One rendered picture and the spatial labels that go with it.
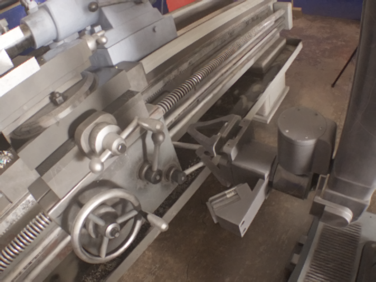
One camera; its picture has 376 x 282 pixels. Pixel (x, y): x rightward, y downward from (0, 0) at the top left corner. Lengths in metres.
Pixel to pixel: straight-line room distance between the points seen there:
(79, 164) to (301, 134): 0.44
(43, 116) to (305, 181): 0.49
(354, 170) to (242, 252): 1.00
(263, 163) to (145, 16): 0.76
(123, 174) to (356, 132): 0.54
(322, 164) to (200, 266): 1.00
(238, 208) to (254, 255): 0.92
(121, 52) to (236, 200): 0.67
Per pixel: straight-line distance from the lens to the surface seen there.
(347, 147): 0.26
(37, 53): 3.52
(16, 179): 0.66
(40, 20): 0.84
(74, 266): 0.98
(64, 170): 0.54
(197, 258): 1.24
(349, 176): 0.28
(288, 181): 0.33
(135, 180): 0.68
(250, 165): 0.32
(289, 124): 0.28
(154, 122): 0.46
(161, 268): 1.27
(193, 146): 0.73
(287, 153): 0.28
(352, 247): 1.02
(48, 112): 0.55
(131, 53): 0.89
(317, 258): 0.97
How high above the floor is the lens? 1.15
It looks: 40 degrees down
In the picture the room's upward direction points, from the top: 17 degrees counter-clockwise
